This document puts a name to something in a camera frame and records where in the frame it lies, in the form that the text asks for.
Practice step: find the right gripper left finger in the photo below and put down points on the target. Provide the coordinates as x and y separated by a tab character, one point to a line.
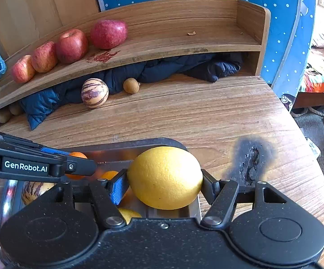
105	196

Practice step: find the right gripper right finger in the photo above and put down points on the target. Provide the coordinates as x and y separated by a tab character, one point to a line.
221	195

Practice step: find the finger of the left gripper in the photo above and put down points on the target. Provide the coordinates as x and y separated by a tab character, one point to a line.
23	149
45	170

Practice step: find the orange tangerine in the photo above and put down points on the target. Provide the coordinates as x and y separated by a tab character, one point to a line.
110	175
80	155

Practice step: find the yellow lemon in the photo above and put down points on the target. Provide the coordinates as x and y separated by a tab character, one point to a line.
129	214
165	178

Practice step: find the large striped pepino melon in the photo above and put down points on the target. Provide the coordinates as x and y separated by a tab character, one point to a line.
32	190

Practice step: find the small striped pepino melon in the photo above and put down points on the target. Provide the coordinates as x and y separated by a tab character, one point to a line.
94	93

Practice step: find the left kiwi under shelf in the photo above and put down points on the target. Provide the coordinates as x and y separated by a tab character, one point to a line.
5	116

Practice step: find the kiwi under shelf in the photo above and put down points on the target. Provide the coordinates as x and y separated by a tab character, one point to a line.
15	109
5	116

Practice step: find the right kiwi under shelf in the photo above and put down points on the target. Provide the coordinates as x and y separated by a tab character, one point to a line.
15	109

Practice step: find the dark blue quilted jacket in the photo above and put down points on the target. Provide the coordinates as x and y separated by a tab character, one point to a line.
207	67

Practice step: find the leftmost red apple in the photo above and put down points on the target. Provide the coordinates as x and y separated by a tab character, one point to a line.
23	71

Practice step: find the brown kiwi at back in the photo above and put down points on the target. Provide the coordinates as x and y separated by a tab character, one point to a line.
131	86

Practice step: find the wooden cabinet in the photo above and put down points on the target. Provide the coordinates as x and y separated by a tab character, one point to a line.
25	21

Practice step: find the rightmost red apple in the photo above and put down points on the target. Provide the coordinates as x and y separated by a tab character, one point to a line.
107	34

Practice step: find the colourful bed cover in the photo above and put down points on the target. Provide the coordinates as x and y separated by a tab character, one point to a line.
313	78

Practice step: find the curved wooden shelf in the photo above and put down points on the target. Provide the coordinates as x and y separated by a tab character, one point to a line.
156	29

